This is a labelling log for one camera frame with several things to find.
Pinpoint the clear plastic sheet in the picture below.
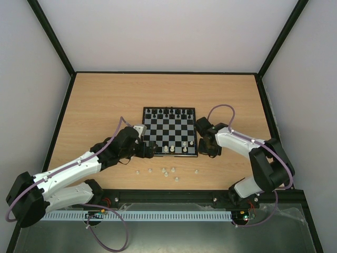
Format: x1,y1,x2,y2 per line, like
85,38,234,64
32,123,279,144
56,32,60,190
14,204,315,252

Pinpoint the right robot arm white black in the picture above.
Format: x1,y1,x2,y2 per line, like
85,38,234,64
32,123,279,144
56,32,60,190
195,117,295,207

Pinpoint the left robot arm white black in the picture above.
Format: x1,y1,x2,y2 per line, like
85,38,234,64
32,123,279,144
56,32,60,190
5,125,157,228

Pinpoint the black aluminium frame rail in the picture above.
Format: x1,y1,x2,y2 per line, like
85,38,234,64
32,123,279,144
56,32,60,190
26,188,306,209

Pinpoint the black and silver chessboard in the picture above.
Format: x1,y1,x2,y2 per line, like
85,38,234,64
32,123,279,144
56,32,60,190
142,107,198,157

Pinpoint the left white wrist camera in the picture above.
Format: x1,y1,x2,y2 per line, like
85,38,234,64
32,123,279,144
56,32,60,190
133,124,147,137

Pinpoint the left controller circuit board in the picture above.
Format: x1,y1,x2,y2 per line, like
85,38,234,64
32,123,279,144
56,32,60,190
84,209,108,219

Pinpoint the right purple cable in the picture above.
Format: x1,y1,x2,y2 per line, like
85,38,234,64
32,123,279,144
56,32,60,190
207,104,294,228

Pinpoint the right controller circuit board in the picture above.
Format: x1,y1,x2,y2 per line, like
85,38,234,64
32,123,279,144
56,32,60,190
231,209,256,222

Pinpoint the light blue slotted cable duct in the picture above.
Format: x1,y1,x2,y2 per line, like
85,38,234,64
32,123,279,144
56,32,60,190
42,210,232,222

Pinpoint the controller circuit board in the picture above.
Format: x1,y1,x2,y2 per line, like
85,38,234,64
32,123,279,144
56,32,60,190
84,209,108,219
231,209,256,222

